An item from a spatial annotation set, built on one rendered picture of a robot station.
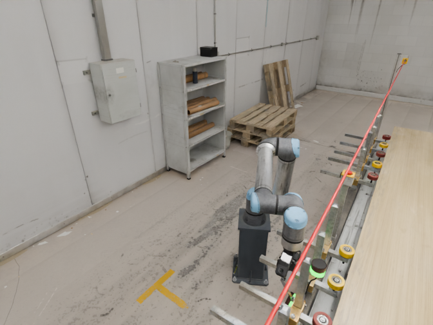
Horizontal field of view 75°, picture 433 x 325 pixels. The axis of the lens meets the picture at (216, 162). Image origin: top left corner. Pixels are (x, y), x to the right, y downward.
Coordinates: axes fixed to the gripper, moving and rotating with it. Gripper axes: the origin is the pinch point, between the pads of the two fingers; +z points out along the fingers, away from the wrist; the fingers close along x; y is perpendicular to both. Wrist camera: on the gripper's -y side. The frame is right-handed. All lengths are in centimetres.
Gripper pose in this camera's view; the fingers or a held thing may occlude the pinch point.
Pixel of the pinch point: (284, 280)
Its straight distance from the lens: 143.6
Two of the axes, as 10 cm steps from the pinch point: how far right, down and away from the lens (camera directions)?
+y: 5.5, -3.9, 7.3
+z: 0.0, 8.8, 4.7
